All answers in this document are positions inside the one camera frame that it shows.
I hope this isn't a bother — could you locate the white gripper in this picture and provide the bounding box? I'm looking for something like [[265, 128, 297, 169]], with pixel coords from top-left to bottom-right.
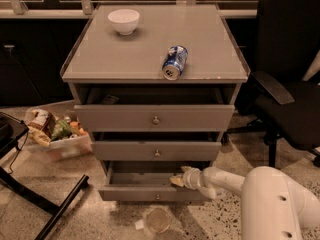
[[169, 166, 203, 190]]

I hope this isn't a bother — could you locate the grey bottom drawer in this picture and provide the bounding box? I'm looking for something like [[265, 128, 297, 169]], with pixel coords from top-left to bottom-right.
[[99, 161, 210, 202]]

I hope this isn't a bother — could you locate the grey drawer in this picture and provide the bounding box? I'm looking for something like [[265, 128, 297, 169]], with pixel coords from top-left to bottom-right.
[[99, 161, 210, 202], [73, 86, 235, 133], [92, 132, 221, 161]]

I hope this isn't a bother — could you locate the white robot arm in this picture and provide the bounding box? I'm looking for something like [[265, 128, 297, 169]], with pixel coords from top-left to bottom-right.
[[170, 166, 320, 240]]

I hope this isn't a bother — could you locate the grey middle drawer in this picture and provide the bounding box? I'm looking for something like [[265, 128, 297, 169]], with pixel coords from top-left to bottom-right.
[[92, 132, 221, 161]]

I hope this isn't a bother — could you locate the grey drawer cabinet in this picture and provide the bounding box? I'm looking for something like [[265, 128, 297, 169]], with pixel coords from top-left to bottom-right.
[[59, 4, 250, 185]]

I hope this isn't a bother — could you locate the dark item in top drawer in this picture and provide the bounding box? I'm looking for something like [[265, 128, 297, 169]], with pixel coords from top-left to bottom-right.
[[101, 95, 119, 105]]

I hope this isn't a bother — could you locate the grey top drawer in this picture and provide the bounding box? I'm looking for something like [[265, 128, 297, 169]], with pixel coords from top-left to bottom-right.
[[73, 86, 235, 133]]

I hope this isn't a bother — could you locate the round floor cover plate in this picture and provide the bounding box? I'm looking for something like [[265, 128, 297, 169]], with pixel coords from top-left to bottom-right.
[[145, 207, 171, 234]]

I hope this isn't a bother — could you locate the small white paper scrap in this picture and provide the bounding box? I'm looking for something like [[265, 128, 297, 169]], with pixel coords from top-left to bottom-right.
[[135, 220, 144, 230]]

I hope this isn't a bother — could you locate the blue soda can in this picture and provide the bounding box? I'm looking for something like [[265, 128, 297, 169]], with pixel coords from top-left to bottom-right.
[[162, 45, 188, 80]]

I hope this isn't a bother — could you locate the black office chair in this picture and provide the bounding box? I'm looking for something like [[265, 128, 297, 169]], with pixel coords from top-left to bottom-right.
[[235, 0, 320, 167]]

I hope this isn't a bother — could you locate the green snack bag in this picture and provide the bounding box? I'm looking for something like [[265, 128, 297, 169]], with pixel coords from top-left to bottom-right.
[[51, 119, 72, 141]]

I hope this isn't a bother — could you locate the clear plastic snack bin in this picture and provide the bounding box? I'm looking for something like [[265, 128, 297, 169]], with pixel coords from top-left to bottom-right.
[[24, 100, 92, 163]]

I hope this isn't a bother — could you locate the chip bag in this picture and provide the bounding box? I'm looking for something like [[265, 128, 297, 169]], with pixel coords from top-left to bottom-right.
[[28, 109, 52, 147]]

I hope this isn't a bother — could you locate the white ceramic bowl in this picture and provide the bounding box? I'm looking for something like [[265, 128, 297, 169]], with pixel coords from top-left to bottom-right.
[[107, 9, 140, 35]]

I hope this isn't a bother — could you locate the black metal stand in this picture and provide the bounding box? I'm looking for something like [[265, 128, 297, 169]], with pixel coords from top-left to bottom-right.
[[0, 112, 89, 240]]

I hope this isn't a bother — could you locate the black cable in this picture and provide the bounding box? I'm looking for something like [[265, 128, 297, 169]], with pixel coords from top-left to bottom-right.
[[7, 130, 30, 176]]

